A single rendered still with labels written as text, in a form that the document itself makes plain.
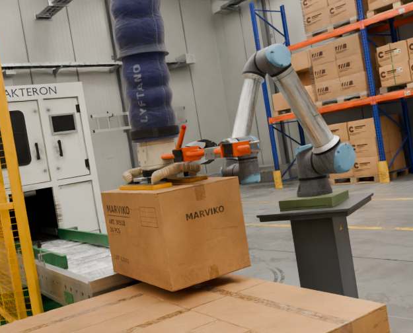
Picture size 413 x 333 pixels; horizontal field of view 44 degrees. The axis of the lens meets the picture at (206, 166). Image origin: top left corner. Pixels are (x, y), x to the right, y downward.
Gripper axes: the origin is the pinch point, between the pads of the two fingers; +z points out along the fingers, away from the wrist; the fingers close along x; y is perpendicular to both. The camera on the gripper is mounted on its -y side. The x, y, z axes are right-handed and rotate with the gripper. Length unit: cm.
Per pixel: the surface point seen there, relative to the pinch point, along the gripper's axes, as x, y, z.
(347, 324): -59, -72, -2
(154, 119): 17.5, 17.3, 4.7
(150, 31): 56, 15, 2
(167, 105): 23.3, 18.1, -3.1
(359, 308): -58, -67, -14
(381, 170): -77, 429, -671
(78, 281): -54, 68, 33
